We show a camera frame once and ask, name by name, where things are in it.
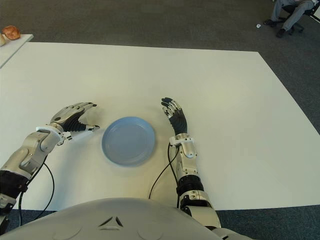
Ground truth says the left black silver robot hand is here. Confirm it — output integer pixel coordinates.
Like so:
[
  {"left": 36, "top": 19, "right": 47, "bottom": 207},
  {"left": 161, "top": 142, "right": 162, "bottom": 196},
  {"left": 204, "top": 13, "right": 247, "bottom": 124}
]
[{"left": 49, "top": 101, "right": 101, "bottom": 133}]

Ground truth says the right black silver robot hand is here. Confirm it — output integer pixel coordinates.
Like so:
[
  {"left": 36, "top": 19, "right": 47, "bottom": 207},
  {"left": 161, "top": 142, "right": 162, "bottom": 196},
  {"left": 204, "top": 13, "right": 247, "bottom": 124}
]
[{"left": 159, "top": 97, "right": 189, "bottom": 136}]

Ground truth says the blue round plate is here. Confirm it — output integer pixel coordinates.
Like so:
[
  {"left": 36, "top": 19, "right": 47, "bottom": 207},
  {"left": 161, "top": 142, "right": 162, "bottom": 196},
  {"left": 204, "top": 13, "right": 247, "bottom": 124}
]
[{"left": 100, "top": 116, "right": 157, "bottom": 168}]

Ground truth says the reddish brown bread roll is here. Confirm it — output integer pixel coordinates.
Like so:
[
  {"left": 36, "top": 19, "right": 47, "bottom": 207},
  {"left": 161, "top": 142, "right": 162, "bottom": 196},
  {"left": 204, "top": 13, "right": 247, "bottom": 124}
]
[{"left": 1, "top": 24, "right": 22, "bottom": 41}]

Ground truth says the grey robot torso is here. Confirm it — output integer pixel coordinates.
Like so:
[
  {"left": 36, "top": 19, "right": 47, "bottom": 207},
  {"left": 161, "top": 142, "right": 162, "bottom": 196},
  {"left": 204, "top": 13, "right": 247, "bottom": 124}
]
[{"left": 0, "top": 197, "right": 320, "bottom": 240}]

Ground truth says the seated person in grey trousers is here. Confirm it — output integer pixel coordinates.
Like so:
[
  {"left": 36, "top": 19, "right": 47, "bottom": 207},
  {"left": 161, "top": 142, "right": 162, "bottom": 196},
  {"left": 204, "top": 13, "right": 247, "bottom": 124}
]
[{"left": 263, "top": 0, "right": 316, "bottom": 39}]

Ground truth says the black office chair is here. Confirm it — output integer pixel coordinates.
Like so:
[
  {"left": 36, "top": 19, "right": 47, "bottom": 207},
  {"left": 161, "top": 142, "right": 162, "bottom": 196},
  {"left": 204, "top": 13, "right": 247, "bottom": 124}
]
[{"left": 274, "top": 0, "right": 320, "bottom": 34}]

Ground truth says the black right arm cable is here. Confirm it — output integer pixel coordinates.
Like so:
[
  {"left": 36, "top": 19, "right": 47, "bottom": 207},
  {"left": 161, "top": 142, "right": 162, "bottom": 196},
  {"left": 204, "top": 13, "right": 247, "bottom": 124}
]
[{"left": 148, "top": 143, "right": 181, "bottom": 209}]

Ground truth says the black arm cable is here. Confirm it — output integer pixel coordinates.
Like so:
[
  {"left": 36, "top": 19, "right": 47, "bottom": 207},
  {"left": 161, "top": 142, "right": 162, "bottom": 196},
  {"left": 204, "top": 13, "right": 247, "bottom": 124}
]
[
  {"left": 148, "top": 143, "right": 181, "bottom": 209},
  {"left": 16, "top": 161, "right": 56, "bottom": 226}
]

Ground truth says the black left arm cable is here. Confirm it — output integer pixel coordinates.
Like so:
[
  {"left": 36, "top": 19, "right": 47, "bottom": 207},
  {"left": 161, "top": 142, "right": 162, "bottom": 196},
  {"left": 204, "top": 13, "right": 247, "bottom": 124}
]
[{"left": 16, "top": 161, "right": 56, "bottom": 226}]

